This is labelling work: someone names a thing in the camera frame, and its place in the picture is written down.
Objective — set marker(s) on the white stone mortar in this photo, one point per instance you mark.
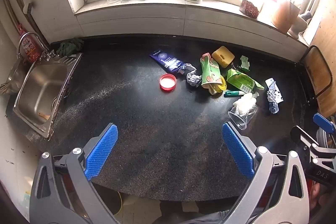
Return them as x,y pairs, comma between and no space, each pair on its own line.
298,27

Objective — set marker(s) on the white tissue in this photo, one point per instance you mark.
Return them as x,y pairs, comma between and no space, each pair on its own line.
245,104

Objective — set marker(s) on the small green wrapper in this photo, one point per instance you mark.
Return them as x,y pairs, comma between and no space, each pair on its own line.
244,62

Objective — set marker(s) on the black bin with gold rim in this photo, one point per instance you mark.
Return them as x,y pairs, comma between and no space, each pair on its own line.
113,203

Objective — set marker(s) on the yellow sponge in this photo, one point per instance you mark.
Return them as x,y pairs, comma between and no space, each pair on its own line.
223,56

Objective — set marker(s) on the yellow plastic lid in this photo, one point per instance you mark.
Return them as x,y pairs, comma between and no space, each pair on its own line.
223,85

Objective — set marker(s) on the green cloth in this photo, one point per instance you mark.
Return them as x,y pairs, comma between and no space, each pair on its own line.
69,46

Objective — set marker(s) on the chrome faucet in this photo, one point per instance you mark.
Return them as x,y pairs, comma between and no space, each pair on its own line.
25,36

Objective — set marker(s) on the wooden cutting board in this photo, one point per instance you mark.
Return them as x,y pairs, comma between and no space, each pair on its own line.
319,69

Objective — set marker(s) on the wooden utensil holder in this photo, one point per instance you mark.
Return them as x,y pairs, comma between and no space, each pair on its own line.
283,16

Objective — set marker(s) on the green and white tube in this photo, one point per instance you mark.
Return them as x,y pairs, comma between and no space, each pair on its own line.
233,93

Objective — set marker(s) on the wooden chair with metal frame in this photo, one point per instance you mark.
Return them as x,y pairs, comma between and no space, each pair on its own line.
305,87

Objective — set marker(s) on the stack of white plates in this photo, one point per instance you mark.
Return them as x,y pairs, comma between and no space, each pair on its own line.
325,134

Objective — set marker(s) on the red plastic lid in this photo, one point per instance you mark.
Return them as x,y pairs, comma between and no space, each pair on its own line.
168,82

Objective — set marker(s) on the green cardboard box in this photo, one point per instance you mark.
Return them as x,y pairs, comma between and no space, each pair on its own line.
239,79

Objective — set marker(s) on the crumpled dark blue wrapper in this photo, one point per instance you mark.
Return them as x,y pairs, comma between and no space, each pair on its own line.
274,107

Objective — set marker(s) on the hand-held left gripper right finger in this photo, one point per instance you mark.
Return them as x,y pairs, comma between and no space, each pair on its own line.
238,151

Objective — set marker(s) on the blue foil packet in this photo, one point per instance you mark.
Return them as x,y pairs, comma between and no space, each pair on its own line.
164,58

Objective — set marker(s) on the green pouch with pink print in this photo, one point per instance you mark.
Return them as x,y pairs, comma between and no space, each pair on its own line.
210,71

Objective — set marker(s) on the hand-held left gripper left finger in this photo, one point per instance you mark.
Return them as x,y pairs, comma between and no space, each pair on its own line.
102,150

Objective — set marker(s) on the clear plastic cup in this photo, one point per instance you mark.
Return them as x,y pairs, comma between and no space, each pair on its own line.
241,120

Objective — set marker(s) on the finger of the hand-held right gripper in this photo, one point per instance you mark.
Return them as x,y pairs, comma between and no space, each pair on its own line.
302,134
324,121

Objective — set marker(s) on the red dish soap bottle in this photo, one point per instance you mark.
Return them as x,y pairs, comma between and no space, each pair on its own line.
31,52

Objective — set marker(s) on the crumpled grey paper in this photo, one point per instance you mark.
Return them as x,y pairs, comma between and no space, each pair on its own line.
193,80

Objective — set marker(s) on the steel sink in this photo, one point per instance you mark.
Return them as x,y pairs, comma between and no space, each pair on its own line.
42,92

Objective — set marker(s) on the blue white crumpled wrapper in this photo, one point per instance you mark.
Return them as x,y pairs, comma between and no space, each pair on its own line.
274,90

